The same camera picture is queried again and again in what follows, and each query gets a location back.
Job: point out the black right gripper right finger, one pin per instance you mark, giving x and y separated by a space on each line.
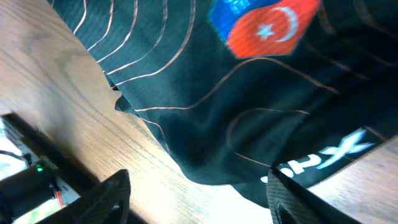
290 203

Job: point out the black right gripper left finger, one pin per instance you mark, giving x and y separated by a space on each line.
107 203

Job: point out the black orange patterned jersey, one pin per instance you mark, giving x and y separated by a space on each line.
231 89

